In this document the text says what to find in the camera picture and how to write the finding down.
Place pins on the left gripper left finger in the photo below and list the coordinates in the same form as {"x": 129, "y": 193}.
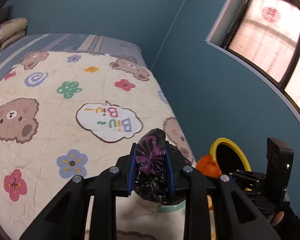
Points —
{"x": 131, "y": 168}

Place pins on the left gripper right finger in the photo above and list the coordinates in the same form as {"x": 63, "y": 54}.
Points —
{"x": 170, "y": 169}

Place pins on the black plastic bag purple print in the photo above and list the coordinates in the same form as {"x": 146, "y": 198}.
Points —
{"x": 150, "y": 176}

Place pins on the yellow rimmed trash bin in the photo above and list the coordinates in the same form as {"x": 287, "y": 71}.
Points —
{"x": 228, "y": 156}

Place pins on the person right hand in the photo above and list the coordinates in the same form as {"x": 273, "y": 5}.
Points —
{"x": 277, "y": 217}

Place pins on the bear pattern cream quilt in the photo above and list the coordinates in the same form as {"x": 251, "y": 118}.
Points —
{"x": 64, "y": 114}

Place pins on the bed with striped sheet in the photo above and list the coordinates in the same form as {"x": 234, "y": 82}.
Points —
{"x": 12, "y": 54}

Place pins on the red paper window decoration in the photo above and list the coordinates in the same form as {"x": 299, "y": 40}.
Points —
{"x": 271, "y": 14}

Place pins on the beige folded blanket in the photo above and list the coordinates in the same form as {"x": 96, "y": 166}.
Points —
{"x": 11, "y": 31}

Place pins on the grey bed headboard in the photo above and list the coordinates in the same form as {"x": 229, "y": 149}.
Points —
{"x": 6, "y": 14}

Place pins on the window with dark frame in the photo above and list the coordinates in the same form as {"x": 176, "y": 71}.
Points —
{"x": 272, "y": 49}

